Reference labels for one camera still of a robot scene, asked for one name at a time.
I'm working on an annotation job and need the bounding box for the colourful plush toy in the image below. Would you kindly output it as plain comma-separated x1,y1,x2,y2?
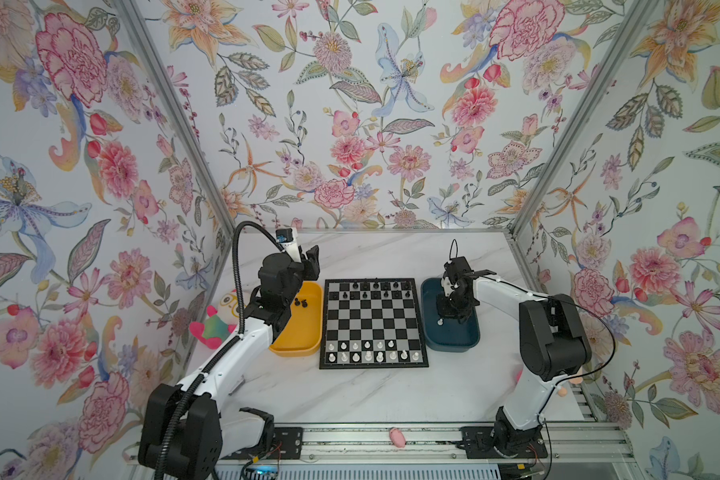
189,290,239,350

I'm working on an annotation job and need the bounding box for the dark teal plastic tray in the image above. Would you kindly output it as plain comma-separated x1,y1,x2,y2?
420,277,481,353

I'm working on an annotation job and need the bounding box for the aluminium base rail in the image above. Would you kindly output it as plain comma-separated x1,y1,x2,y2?
215,421,637,466

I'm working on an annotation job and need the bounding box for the small pink toy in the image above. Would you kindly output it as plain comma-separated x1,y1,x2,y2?
389,428,407,449

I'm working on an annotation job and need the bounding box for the black white chessboard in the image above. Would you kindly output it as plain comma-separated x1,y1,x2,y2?
319,278,429,370

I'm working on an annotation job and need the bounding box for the yellow plastic tray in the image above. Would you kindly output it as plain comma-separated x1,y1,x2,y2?
269,282,323,357

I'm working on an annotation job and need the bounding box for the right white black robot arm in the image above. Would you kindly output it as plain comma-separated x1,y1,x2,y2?
437,256,592,457

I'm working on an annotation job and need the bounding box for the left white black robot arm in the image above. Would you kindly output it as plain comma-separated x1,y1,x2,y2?
138,227,320,479

